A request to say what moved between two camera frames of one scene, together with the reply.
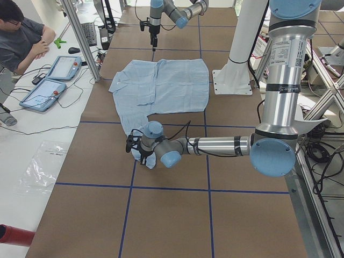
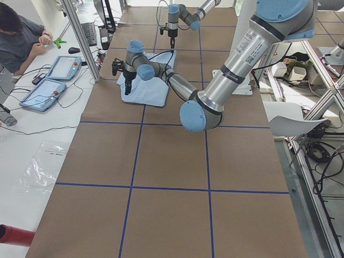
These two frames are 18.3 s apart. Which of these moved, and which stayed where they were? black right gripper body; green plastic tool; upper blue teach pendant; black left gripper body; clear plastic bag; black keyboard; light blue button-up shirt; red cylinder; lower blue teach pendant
Moved: light blue button-up shirt; black left gripper body; black right gripper body
Stayed: upper blue teach pendant; green plastic tool; black keyboard; red cylinder; clear plastic bag; lower blue teach pendant
